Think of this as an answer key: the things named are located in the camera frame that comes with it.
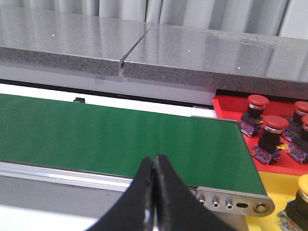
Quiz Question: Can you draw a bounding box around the yellow plastic tray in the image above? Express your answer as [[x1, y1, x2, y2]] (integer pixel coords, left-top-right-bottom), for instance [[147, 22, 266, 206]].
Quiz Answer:
[[246, 171, 300, 231]]

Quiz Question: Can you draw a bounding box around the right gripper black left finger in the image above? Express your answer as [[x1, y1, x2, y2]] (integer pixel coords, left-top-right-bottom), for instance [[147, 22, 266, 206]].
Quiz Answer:
[[88, 157, 154, 231]]

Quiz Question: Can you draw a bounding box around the grey stone counter slab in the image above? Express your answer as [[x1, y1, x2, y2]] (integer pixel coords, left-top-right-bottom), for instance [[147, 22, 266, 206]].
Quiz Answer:
[[124, 25, 308, 100], [0, 6, 152, 77]]

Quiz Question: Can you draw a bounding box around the black cable connector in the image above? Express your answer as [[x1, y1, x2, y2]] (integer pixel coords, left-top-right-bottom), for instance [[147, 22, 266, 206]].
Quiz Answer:
[[73, 97, 85, 103]]

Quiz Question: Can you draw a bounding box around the red mushroom push button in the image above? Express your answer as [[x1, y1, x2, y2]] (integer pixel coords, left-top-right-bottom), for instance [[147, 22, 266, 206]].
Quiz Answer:
[[286, 115, 308, 164], [252, 115, 289, 165], [282, 101, 308, 141], [240, 94, 269, 137]]

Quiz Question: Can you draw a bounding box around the grey pleated curtain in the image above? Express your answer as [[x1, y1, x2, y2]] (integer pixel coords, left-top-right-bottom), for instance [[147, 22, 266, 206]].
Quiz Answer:
[[0, 0, 308, 39]]

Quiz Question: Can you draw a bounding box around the grey stone counter slab right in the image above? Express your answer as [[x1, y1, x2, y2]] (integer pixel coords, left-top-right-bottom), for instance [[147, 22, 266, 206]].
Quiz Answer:
[[124, 25, 308, 100]]

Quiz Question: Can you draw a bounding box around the pale yellow mushroom push button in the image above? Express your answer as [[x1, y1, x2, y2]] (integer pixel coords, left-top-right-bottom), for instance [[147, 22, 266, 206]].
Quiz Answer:
[[276, 174, 308, 231]]

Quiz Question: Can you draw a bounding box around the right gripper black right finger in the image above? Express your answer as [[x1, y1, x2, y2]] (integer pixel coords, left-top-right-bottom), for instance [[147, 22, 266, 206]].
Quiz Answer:
[[154, 154, 234, 231]]

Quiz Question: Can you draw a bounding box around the green conveyor belt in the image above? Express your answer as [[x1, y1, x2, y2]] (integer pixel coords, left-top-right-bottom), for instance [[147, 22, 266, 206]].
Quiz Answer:
[[0, 94, 266, 195]]

